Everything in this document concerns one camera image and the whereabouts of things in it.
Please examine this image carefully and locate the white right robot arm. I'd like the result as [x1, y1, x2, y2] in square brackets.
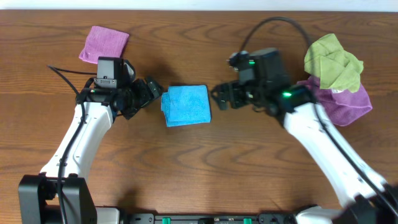
[211, 48, 397, 223]

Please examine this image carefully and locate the folded purple cloth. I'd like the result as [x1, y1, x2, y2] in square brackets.
[79, 26, 129, 64]

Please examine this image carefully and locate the blue microfiber cloth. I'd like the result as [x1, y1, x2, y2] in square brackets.
[161, 85, 211, 127]

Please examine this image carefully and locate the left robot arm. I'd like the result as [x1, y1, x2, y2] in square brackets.
[18, 77, 164, 223]

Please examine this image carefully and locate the green microfiber cloth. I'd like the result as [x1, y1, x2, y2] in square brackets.
[304, 34, 364, 93]

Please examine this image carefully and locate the crumpled purple cloth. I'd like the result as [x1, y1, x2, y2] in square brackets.
[297, 76, 373, 126]

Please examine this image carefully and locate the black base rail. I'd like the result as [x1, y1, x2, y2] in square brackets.
[121, 213, 297, 224]

